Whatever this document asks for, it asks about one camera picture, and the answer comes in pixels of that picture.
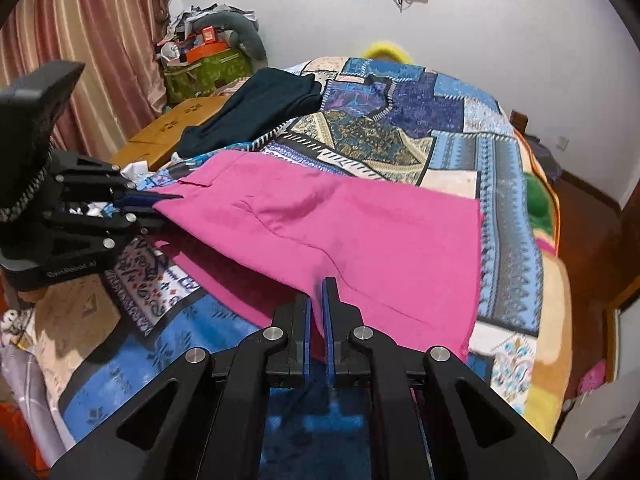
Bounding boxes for pink pants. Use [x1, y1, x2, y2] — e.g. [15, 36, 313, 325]
[156, 151, 482, 356]

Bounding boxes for wooden bedside board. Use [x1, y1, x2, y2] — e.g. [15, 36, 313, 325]
[111, 96, 227, 171]

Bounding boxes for blue patchwork bedspread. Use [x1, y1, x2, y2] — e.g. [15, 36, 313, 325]
[39, 58, 546, 479]

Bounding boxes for green storage bag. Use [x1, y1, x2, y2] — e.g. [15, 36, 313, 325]
[163, 48, 253, 105]

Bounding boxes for orange box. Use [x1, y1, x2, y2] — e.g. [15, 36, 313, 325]
[180, 41, 229, 64]

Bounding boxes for dark teal folded garment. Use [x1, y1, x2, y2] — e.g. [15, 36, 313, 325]
[176, 67, 322, 158]

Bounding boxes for striped pink curtain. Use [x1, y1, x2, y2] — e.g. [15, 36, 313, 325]
[1, 0, 170, 159]

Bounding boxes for grey plush toy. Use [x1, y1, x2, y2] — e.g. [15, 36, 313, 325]
[192, 10, 267, 62]

